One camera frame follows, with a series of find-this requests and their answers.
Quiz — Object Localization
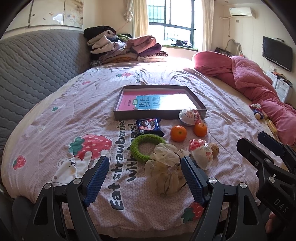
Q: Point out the cream curtain left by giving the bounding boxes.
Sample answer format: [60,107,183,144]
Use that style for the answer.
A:
[123,0,149,37]

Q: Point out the black flat television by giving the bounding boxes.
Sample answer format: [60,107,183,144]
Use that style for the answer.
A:
[262,36,293,72]

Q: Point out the pink strawberry bed sheet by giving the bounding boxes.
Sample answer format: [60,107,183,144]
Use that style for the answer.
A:
[1,62,268,238]

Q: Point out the cream curtain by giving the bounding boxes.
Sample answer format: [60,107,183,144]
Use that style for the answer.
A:
[201,0,214,51]
[123,0,149,37]

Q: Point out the blue cookie packet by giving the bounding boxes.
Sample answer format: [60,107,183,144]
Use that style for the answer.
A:
[136,118,165,137]

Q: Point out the white air conditioner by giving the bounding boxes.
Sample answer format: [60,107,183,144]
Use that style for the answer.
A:
[229,7,256,18]

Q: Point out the white metal chair frame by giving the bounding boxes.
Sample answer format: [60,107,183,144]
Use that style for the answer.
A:
[225,39,243,56]

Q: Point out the green fuzzy ring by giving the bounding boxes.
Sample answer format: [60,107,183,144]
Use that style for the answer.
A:
[130,133,167,164]

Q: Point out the small colourful doll toy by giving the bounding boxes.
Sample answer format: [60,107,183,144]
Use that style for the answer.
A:
[249,103,269,120]

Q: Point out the pink pillow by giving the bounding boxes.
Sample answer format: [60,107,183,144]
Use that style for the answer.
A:
[192,51,232,77]

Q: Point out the right hand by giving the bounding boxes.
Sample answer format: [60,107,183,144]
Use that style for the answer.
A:
[265,212,276,233]

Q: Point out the pile of folded clothes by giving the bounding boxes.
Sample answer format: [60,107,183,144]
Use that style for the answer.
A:
[83,26,168,68]

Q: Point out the dark cardboard box tray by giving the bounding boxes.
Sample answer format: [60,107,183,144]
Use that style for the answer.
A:
[113,85,207,121]

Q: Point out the larger orange mandarin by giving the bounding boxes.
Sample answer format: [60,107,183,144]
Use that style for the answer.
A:
[170,125,187,142]

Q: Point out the clothes on window sill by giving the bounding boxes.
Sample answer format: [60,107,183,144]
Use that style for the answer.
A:
[171,40,193,48]

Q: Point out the white drawer cabinet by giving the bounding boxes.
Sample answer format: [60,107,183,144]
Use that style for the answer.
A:
[266,71,292,103]

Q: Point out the window with dark frame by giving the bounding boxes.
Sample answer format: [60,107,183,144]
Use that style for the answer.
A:
[147,0,195,46]

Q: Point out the walnut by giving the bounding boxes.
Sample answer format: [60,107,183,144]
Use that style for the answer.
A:
[209,143,219,158]

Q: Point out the red white toy egg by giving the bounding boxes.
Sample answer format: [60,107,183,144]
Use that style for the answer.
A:
[189,139,213,170]

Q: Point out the grey quilted headboard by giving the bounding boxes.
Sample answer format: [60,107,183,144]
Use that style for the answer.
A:
[1,30,90,151]

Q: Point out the cream curtain right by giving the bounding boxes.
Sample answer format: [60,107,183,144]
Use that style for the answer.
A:
[201,0,214,51]

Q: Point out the mandarin with stem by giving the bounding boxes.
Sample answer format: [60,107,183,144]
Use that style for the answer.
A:
[193,123,208,137]

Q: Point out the floral wall panel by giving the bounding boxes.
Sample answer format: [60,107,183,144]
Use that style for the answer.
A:
[6,0,84,32]

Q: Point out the pink quilted duvet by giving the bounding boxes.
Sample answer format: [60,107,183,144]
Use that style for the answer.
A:
[214,53,295,146]

